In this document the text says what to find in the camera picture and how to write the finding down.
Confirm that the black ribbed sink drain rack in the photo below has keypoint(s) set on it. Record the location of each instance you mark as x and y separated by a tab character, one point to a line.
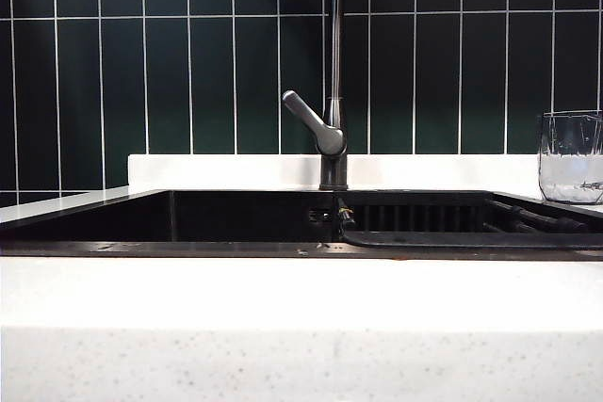
424	238

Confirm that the black plug with yellow band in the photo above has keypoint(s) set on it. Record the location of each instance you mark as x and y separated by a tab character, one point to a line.
346	215

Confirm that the chrome gooseneck kitchen faucet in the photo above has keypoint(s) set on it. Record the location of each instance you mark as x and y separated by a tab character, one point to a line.
335	44

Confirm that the clear glass mug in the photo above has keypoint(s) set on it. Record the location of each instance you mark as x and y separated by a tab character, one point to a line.
572	162

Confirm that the black undermount kitchen sink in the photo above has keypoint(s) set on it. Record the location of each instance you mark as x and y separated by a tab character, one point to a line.
118	220

